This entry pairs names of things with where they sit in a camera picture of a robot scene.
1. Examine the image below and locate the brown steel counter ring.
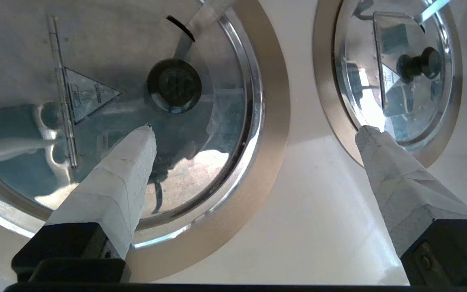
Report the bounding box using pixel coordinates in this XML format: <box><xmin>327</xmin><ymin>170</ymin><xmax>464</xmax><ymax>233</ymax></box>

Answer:
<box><xmin>0</xmin><ymin>0</ymin><xmax>291</xmax><ymax>283</ymax></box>
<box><xmin>313</xmin><ymin>0</ymin><xmax>463</xmax><ymax>169</ymax></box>

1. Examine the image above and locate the round steel hinged lid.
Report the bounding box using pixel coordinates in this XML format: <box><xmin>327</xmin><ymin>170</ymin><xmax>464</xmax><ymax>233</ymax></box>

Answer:
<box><xmin>0</xmin><ymin>0</ymin><xmax>265</xmax><ymax>249</ymax></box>
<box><xmin>333</xmin><ymin>0</ymin><xmax>455</xmax><ymax>147</ymax></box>

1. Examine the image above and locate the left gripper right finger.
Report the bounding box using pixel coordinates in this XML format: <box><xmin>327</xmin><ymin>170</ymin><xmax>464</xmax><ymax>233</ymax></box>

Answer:
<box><xmin>354</xmin><ymin>125</ymin><xmax>467</xmax><ymax>286</ymax></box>

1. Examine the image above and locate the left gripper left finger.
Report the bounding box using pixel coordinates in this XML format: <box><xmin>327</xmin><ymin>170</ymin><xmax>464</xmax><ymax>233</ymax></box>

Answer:
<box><xmin>11</xmin><ymin>124</ymin><xmax>158</xmax><ymax>283</ymax></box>

